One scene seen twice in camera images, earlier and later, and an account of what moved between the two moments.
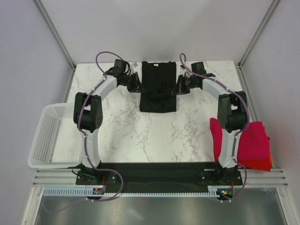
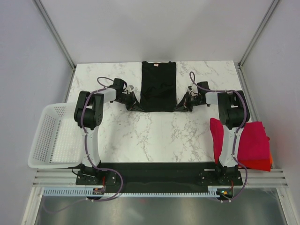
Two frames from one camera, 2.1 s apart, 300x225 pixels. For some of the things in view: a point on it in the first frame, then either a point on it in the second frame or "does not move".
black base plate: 158,177 does not move
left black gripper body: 131,82 -> 129,101
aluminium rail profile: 277,178 does not move
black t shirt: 158,92 does not move
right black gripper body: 185,84 -> 190,101
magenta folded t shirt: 253,143 does not move
